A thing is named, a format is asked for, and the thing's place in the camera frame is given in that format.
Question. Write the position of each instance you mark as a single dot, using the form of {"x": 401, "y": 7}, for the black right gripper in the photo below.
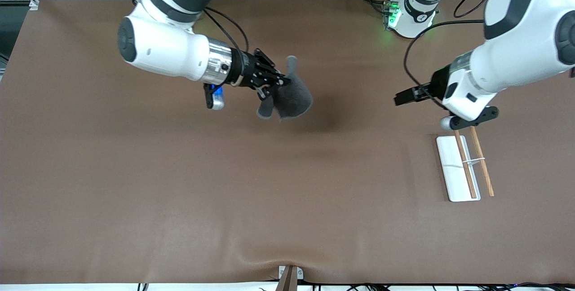
{"x": 248, "y": 72}

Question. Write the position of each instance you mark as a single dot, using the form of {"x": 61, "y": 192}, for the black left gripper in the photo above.
{"x": 436, "y": 83}

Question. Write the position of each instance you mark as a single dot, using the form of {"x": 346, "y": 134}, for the grey microfibre towel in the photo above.
{"x": 294, "y": 98}

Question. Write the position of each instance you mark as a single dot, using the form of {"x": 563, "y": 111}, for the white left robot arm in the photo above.
{"x": 516, "y": 57}

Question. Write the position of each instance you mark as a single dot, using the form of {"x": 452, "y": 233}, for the white rack with wooden bars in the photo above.
{"x": 453, "y": 178}

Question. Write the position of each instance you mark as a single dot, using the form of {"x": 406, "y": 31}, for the brown table mat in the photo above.
{"x": 224, "y": 192}

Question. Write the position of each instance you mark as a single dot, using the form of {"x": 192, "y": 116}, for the white metal bracket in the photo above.
{"x": 300, "y": 274}

